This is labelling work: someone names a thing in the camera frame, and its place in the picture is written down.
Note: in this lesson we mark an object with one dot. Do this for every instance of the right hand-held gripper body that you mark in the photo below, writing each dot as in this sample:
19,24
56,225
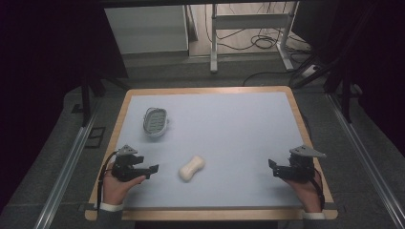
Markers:
299,167

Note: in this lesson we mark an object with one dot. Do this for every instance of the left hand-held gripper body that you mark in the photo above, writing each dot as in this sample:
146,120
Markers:
124,168

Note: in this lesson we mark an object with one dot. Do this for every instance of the person's left hand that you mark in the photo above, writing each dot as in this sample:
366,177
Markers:
116,189

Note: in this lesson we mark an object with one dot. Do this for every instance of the person's right hand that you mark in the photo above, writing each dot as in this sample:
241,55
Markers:
307,194

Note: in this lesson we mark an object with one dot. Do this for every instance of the white bar of soap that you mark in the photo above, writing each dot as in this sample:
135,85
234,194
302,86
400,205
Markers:
191,168

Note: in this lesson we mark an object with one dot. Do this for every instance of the white oval soap dish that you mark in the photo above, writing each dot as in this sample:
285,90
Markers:
155,122

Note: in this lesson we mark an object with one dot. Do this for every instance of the pale blue table mat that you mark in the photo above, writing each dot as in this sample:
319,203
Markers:
223,143

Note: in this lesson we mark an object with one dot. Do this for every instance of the black metal stand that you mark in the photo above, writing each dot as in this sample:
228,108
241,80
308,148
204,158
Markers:
342,82
86,98

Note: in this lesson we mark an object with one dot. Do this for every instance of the white power strip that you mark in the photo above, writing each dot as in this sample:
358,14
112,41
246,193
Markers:
309,71

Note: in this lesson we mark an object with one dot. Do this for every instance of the white cabinet panel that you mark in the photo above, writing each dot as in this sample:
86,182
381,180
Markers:
146,28

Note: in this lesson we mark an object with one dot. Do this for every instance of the black floor bracket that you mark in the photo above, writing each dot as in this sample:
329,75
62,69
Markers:
95,137

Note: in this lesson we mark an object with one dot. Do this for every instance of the aluminium floor rail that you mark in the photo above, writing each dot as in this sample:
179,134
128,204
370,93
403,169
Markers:
68,171
366,159

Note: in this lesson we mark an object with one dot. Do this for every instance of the white metal desk frame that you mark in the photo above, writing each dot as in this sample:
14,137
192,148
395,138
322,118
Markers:
251,21

